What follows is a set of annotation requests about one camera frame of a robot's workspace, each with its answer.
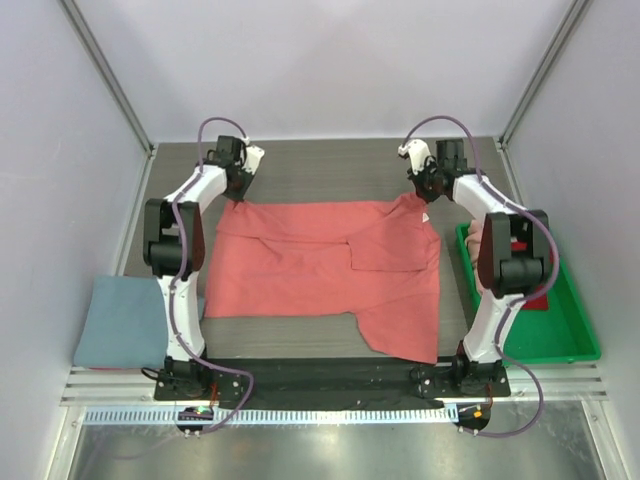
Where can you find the dark red t shirt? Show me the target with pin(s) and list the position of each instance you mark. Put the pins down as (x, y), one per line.
(535, 300)

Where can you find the left aluminium frame post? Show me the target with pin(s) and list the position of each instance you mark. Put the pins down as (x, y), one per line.
(100, 62)

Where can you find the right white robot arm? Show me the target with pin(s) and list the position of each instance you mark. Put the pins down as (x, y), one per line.
(514, 261)

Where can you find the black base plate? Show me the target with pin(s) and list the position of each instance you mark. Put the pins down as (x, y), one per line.
(334, 384)

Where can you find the aluminium front rail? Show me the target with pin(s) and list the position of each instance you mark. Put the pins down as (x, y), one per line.
(128, 387)

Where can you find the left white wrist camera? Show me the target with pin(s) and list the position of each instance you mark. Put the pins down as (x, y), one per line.
(254, 155)

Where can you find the aluminium frame post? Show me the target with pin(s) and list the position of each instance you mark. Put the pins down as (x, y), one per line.
(569, 23)
(100, 62)

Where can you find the folded blue t shirt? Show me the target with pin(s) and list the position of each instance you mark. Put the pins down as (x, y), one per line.
(126, 325)

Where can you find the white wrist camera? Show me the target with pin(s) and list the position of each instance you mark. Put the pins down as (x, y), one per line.
(254, 155)
(417, 152)

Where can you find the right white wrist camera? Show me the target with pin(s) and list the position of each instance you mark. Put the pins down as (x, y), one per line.
(417, 152)

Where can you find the right aluminium frame post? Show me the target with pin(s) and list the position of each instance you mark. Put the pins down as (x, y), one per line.
(569, 23)

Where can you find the green plastic bin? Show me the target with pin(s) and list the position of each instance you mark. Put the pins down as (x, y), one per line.
(560, 334)

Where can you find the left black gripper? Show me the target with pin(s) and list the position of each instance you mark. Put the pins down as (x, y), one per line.
(238, 196)

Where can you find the salmon pink t shirt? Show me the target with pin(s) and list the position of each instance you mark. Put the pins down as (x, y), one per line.
(378, 260)

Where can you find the slotted cable duct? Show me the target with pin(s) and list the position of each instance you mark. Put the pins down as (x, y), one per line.
(182, 415)

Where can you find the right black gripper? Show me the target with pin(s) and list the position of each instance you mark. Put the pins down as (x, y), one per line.
(428, 186)

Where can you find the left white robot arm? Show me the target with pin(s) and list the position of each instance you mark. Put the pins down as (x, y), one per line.
(174, 249)

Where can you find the light pink t shirt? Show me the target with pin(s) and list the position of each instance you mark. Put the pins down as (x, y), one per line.
(472, 243)

